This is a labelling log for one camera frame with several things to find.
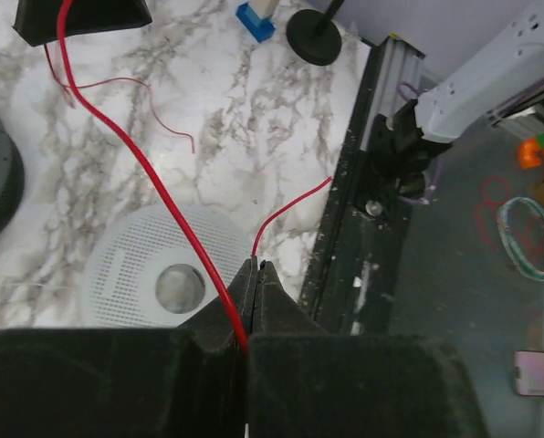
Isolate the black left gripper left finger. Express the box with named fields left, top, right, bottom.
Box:
left=0, top=256, right=258, bottom=438

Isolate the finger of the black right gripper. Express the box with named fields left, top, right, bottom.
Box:
left=13, top=0, right=152, bottom=47

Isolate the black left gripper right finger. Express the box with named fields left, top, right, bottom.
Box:
left=247, top=262, right=488, bottom=437

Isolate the thick red cable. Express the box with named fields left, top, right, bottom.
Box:
left=56, top=0, right=249, bottom=355

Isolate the white perforated cable spool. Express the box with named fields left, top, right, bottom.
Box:
left=78, top=203, right=257, bottom=329

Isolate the thin red wire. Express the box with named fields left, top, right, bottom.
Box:
left=251, top=175, right=334, bottom=257

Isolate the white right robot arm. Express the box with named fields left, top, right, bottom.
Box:
left=13, top=1, right=544, bottom=201

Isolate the blue and white block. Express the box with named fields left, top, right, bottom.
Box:
left=235, top=0, right=279, bottom=43

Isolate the pink smartphone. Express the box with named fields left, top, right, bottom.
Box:
left=514, top=350, right=544, bottom=397

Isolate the colourful toy cube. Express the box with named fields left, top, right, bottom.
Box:
left=518, top=133, right=544, bottom=170

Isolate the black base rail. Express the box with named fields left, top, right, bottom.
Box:
left=298, top=36, right=422, bottom=335

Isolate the coiled green cable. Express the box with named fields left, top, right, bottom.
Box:
left=497, top=196, right=544, bottom=282

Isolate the coiled red wire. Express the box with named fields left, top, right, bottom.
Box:
left=475, top=176, right=544, bottom=252

